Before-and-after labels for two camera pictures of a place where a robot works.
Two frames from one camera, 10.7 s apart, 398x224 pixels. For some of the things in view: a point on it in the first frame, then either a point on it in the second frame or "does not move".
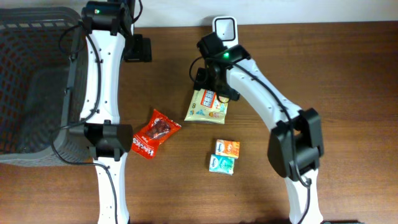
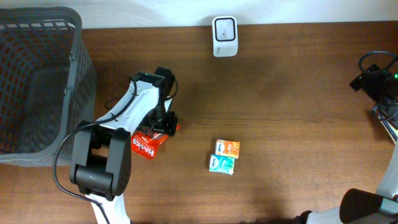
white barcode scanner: x=226 y=28 does not move
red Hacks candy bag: x=145 y=142 does not move
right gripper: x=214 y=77 -> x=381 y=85
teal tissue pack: x=222 y=164 does not move
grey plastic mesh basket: x=43 y=73 does not move
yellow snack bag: x=206 y=107 -> x=389 y=127
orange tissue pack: x=227 y=148 does not move
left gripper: x=138 y=50 -> x=170 y=123
